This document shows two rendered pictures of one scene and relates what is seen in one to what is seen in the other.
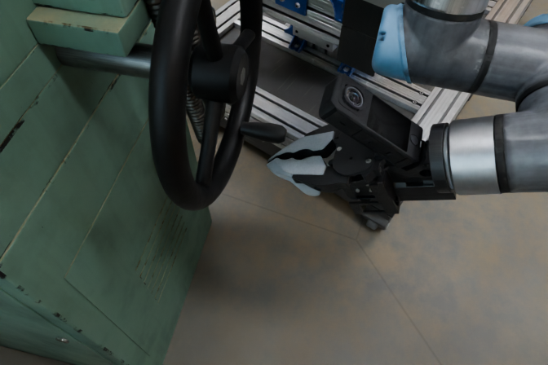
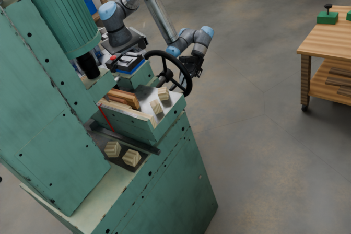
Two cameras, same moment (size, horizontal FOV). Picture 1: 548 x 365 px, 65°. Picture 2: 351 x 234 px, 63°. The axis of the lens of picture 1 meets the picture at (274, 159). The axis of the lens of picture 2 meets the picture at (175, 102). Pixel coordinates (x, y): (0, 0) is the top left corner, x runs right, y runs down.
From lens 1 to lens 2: 1.16 m
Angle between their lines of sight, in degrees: 40
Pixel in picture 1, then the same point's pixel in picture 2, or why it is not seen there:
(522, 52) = (186, 35)
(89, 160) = not seen: hidden behind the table
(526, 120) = (198, 38)
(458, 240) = (200, 108)
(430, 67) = (182, 47)
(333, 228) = not seen: hidden behind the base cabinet
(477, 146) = (199, 46)
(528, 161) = (205, 41)
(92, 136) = not seen: hidden behind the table
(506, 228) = (200, 96)
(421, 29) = (176, 44)
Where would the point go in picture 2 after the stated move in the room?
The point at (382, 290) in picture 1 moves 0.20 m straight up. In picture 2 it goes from (208, 131) to (202, 113)
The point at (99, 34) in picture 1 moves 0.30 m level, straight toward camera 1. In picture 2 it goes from (155, 80) to (221, 61)
